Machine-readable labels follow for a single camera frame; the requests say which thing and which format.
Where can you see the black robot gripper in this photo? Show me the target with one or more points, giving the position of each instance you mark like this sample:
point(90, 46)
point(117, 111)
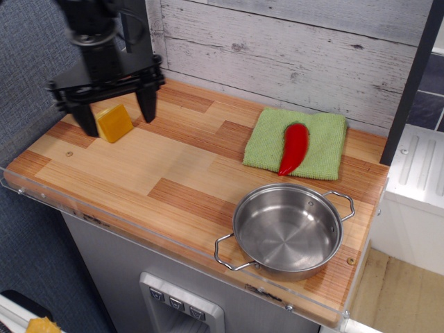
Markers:
point(98, 75)

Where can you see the yellow wedge butter dish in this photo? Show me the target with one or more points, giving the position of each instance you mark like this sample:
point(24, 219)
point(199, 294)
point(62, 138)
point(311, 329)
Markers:
point(113, 123)

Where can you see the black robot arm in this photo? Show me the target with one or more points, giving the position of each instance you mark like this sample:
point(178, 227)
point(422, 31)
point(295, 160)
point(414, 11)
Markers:
point(89, 18)

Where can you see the red chili pepper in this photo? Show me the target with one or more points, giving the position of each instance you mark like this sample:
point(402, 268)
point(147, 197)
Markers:
point(296, 144)

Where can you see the grey cabinet with dispenser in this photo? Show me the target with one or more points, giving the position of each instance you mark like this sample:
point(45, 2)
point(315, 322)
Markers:
point(145, 289)

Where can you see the green microfiber cloth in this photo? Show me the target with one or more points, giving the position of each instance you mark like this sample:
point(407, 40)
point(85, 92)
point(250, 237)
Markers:
point(327, 133)

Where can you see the stainless steel pot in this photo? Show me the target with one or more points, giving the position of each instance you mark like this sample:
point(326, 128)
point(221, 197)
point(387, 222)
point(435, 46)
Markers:
point(288, 231)

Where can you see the yellow sponge piece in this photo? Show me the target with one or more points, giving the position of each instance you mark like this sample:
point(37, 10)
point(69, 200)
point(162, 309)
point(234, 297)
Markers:
point(42, 325)

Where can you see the clear acrylic table guard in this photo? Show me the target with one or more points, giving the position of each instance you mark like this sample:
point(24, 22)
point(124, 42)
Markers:
point(197, 246)

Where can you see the white ridged side counter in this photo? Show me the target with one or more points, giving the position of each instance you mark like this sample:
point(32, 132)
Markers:
point(408, 224)

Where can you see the dark grey right post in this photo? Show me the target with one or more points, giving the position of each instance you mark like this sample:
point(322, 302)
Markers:
point(418, 67)

